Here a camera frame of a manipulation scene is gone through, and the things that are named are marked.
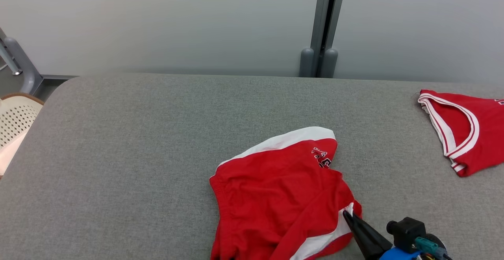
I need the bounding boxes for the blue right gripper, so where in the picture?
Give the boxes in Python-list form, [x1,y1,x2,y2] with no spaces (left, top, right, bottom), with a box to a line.
[343,210,422,260]

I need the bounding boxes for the red shorts with white stripe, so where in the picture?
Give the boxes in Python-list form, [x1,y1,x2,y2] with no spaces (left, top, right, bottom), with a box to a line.
[209,126,362,260]

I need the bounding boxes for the red Bulls basketball jersey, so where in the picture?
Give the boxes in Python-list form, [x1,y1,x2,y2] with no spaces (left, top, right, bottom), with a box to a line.
[417,89,504,178]

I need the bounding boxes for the grey fabric cushioned platform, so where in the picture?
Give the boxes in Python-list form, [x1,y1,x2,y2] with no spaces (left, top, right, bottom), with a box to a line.
[0,72,504,260]

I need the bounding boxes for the beige perforated laundry basket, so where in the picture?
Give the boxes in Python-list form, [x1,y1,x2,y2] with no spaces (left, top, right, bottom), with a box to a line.
[0,93,45,178]

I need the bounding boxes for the grey cylindrical post foot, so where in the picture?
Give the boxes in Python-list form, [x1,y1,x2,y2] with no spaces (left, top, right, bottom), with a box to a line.
[299,47,315,78]
[322,48,339,79]

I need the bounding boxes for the grey vertical frame post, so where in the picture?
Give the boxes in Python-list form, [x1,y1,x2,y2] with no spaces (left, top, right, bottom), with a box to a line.
[310,0,348,78]

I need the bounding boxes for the grey metal tube frame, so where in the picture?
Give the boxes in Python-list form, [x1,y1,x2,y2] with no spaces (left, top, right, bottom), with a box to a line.
[0,27,78,102]

